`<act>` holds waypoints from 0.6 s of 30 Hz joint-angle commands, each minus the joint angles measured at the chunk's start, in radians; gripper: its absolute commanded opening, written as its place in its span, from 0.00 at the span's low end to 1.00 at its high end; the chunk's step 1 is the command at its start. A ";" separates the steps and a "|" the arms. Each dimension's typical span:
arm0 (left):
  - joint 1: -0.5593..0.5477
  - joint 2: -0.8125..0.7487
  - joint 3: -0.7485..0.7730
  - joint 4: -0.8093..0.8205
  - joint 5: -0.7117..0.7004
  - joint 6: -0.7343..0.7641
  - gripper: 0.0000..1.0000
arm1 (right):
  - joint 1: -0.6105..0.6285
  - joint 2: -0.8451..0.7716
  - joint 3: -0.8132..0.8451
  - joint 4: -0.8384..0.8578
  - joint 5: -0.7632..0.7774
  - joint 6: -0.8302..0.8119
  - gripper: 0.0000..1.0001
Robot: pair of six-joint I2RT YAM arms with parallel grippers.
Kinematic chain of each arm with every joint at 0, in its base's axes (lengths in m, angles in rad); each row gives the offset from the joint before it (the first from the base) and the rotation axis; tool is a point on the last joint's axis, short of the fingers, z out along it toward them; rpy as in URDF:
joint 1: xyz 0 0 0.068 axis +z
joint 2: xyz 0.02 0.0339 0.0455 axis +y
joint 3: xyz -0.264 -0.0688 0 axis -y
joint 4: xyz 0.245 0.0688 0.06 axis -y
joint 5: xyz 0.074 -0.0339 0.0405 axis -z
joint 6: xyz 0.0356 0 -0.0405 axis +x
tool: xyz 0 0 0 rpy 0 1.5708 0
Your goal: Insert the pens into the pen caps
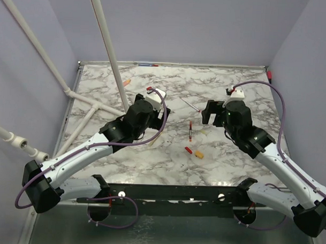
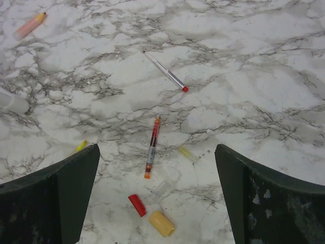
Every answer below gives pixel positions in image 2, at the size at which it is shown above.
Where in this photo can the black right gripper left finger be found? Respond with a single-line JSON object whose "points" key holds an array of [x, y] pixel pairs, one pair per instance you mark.
{"points": [[49, 205]]}

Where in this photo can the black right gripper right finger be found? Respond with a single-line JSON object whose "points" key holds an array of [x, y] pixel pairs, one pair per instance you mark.
{"points": [[267, 206]]}

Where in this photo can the clear pen cap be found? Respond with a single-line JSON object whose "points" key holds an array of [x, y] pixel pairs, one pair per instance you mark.
{"points": [[160, 190]]}

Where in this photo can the orange red gel pen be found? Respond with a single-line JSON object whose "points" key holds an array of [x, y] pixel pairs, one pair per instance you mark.
{"points": [[152, 147]]}

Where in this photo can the yellow highlighter pen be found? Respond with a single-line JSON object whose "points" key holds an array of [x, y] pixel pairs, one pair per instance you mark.
{"points": [[81, 146]]}

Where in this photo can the red pen cap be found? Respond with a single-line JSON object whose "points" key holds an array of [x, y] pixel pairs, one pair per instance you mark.
{"points": [[138, 204]]}

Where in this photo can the yellow translucent pen cap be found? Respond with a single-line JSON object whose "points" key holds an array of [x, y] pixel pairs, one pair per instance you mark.
{"points": [[186, 153]]}

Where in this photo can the orange yellow pen cap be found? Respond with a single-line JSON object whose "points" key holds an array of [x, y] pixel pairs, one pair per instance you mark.
{"points": [[162, 224]]}

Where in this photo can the thin silver red pen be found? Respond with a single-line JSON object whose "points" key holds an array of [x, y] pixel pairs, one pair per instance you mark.
{"points": [[167, 72]]}

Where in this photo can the pink pencil-shaped marker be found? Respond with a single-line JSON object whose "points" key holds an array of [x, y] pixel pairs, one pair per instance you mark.
{"points": [[29, 26]]}

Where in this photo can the white PVC pipe frame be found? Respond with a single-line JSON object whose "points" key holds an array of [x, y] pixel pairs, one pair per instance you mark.
{"points": [[13, 102]]}

